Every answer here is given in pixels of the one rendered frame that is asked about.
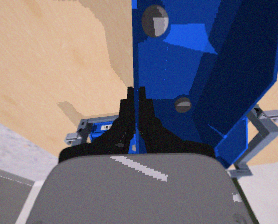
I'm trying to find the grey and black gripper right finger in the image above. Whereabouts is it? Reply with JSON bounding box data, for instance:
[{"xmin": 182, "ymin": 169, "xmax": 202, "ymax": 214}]
[{"xmin": 139, "ymin": 86, "xmax": 216, "ymax": 159}]

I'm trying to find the blue bin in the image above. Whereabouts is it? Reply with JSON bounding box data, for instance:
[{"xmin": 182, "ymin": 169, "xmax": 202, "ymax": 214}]
[
  {"xmin": 90, "ymin": 121, "xmax": 136, "ymax": 154},
  {"xmin": 215, "ymin": 116, "xmax": 248, "ymax": 169},
  {"xmin": 132, "ymin": 0, "xmax": 278, "ymax": 154}
]

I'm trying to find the dark green case with orange latches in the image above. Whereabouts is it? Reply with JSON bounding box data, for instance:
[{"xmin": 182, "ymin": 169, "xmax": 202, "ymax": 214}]
[{"xmin": 231, "ymin": 177, "xmax": 259, "ymax": 224}]

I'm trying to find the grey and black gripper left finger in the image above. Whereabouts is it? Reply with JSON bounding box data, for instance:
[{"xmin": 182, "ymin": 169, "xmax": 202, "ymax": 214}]
[{"xmin": 58, "ymin": 87, "xmax": 136, "ymax": 164}]

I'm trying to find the dark grey shelf rack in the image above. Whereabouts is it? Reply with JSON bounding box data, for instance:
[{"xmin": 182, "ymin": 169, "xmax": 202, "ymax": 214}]
[{"xmin": 64, "ymin": 104, "xmax": 278, "ymax": 180}]

